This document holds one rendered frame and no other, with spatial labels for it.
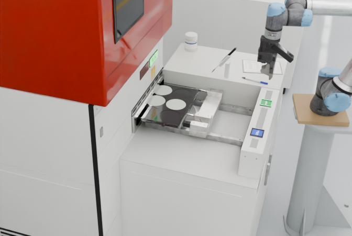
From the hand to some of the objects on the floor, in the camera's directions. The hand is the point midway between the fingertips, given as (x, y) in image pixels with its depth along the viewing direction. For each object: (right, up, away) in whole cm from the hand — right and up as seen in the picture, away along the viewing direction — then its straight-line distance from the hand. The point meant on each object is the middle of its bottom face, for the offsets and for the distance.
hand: (271, 77), depth 233 cm
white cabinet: (-27, -88, +67) cm, 114 cm away
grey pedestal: (+41, -87, +72) cm, 120 cm away
